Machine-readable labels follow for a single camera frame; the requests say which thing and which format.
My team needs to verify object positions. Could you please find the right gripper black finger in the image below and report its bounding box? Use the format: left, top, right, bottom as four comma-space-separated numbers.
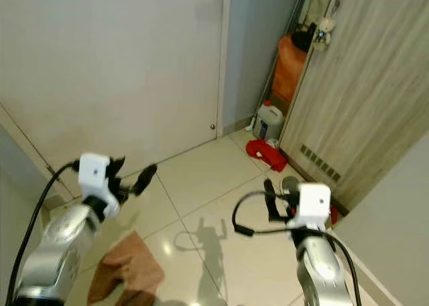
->
281, 176, 303, 203
263, 178, 282, 221

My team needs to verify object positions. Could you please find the red plastic object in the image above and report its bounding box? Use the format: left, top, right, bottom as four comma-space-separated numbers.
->
245, 138, 288, 173

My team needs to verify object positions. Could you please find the white jug with red cap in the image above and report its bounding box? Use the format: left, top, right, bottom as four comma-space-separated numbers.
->
253, 99, 284, 142

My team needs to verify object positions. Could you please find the brown floor cloth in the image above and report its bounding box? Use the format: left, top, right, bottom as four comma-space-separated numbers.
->
86, 231, 166, 306

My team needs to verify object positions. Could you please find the white door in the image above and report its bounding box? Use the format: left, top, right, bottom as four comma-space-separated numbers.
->
0, 0, 232, 181

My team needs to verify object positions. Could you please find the light wood door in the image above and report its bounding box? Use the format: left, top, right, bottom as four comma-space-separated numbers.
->
279, 0, 429, 214

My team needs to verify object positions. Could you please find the orange bag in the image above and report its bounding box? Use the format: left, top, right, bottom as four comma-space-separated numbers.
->
270, 32, 310, 104

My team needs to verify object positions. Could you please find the black bag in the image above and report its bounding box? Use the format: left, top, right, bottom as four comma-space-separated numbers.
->
292, 25, 317, 53

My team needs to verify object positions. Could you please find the small plush toy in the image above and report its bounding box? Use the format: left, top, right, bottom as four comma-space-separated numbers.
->
312, 15, 336, 50

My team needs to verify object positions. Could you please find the beige hanging cloth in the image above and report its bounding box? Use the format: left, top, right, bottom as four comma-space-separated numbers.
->
302, 0, 339, 26

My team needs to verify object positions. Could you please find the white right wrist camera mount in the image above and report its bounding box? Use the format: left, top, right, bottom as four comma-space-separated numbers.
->
287, 183, 332, 230

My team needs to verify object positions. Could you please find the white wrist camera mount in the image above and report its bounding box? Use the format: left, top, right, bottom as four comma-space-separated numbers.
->
287, 183, 332, 230
78, 152, 120, 201

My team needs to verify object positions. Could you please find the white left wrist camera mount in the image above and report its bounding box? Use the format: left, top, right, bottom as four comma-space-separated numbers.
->
78, 152, 120, 201

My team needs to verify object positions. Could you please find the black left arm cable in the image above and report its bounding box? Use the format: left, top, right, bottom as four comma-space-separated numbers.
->
5, 160, 81, 306

